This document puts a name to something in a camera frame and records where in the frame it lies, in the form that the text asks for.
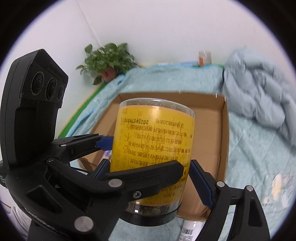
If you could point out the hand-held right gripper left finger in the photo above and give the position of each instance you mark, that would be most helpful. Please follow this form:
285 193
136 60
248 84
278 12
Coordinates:
104 166

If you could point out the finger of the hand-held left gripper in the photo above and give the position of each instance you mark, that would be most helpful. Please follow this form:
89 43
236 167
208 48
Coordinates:
105 142
148 176

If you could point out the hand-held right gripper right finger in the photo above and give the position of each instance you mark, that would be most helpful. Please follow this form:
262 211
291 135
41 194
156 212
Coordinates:
201 183

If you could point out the colourful printed game box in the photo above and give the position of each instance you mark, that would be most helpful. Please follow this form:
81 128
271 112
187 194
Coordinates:
107 154

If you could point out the yellow-labelled jar with black lid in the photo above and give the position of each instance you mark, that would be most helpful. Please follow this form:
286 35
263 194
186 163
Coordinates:
150 139

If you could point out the white spray bottle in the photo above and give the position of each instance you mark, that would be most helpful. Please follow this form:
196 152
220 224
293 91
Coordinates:
189 231

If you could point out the brown cardboard box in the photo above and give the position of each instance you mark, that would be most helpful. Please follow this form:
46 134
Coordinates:
208 129

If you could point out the green bed sheet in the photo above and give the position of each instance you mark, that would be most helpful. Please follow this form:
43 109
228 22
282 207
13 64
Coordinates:
76 115

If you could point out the small potted green plant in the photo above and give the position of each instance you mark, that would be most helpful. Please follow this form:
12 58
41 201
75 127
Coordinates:
108 58

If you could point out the light blue down jacket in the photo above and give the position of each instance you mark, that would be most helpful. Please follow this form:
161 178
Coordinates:
254 92

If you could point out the small orange-labelled jar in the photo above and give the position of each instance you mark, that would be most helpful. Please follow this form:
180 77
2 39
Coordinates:
204 58

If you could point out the white wall conduit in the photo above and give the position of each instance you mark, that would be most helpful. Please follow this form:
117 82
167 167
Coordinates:
92 25

